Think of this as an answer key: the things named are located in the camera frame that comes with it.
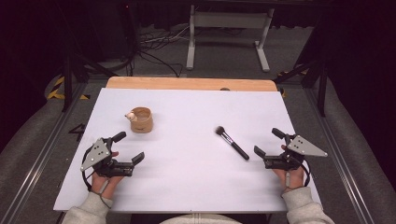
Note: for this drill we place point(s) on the black tripod stand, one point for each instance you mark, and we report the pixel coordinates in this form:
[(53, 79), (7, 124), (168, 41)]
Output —
[(67, 81), (320, 87)]

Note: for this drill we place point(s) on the person's torso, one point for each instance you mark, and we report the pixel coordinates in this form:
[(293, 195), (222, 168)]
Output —
[(199, 219)]

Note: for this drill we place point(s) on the white metal stand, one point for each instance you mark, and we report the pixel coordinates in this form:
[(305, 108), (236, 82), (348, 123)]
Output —
[(229, 20)]

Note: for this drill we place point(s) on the person's right hand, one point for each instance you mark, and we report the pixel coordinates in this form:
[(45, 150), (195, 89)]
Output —
[(294, 179)]

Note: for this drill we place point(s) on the yellow black hazard tape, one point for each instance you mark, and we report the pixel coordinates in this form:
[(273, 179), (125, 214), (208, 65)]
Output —
[(56, 91), (285, 74)]

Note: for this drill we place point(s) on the white table cover sheet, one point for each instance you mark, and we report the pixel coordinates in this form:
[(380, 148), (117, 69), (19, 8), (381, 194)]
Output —
[(193, 174)]

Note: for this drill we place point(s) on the wooden cup with animal figure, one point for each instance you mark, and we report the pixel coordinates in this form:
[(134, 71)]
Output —
[(142, 123)]

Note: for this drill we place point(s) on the black makeup brush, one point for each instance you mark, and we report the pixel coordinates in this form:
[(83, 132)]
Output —
[(233, 143)]

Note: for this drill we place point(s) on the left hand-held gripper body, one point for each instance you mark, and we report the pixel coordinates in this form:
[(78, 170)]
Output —
[(97, 154)]

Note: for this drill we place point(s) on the dark cabinet with red light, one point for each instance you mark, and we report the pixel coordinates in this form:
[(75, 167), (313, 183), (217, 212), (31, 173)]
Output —
[(112, 31)]

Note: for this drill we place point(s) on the person's left hand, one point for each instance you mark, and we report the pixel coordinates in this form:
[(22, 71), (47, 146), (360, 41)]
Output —
[(104, 185)]

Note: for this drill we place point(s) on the aluminium floor rail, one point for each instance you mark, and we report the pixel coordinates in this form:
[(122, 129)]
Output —
[(339, 155), (43, 152)]

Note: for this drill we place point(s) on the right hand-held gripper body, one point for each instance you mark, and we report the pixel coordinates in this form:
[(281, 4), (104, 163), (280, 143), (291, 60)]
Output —
[(303, 148)]

